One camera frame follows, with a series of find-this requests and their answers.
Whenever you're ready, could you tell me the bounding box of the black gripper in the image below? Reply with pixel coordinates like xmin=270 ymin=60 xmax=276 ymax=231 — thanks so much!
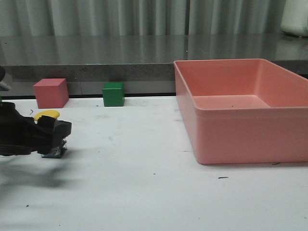
xmin=0 ymin=102 xmax=72 ymax=156

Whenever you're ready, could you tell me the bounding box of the yellow mushroom push button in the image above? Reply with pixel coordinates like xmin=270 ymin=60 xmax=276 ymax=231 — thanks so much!
xmin=34 ymin=109 xmax=67 ymax=159

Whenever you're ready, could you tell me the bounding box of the pink cube at counter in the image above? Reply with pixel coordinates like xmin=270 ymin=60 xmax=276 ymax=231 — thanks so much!
xmin=33 ymin=78 xmax=69 ymax=109

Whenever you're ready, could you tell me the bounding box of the green cube near bin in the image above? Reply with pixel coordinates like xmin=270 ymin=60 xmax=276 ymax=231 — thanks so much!
xmin=102 ymin=82 xmax=125 ymax=107

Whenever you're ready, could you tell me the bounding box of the grey stone counter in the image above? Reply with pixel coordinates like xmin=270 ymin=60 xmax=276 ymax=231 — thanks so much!
xmin=0 ymin=34 xmax=308 ymax=98

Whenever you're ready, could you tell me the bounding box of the grey-white curtain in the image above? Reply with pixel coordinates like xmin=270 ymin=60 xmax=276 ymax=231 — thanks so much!
xmin=0 ymin=0 xmax=285 ymax=37

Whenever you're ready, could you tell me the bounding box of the pink plastic bin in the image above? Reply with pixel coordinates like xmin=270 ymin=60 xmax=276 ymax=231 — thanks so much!
xmin=174 ymin=59 xmax=308 ymax=165

